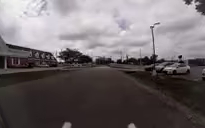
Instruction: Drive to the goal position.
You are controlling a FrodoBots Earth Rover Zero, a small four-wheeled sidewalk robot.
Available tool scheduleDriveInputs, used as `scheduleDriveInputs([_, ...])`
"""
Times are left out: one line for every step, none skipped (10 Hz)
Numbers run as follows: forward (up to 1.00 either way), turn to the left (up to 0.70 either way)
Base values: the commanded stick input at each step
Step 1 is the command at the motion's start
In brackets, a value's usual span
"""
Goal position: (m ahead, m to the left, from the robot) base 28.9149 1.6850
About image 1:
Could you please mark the row of trees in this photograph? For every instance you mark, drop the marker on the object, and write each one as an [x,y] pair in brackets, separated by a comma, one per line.
[133,61]

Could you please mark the clump of trees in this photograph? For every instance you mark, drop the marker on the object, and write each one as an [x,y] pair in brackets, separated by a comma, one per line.
[71,56]

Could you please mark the grey asphalt road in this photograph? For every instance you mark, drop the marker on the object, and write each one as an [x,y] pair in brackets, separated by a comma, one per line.
[90,96]

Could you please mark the street lamp pole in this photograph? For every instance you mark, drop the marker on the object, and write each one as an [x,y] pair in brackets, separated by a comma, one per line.
[153,43]

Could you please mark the grey car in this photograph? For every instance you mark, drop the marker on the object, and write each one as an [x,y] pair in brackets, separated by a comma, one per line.
[160,66]

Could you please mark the robot's own part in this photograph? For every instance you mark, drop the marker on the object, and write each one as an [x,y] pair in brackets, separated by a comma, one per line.
[131,126]
[66,125]

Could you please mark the building with white gables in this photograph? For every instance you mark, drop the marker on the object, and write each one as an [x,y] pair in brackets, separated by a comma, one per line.
[23,56]

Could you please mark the pale gravel strip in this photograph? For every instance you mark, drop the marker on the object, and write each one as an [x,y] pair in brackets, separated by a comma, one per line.
[176,105]

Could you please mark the dark grass verge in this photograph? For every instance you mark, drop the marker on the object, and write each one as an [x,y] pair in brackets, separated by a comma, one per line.
[186,90]

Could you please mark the tree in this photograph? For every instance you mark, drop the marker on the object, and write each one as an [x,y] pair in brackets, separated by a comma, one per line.
[203,6]

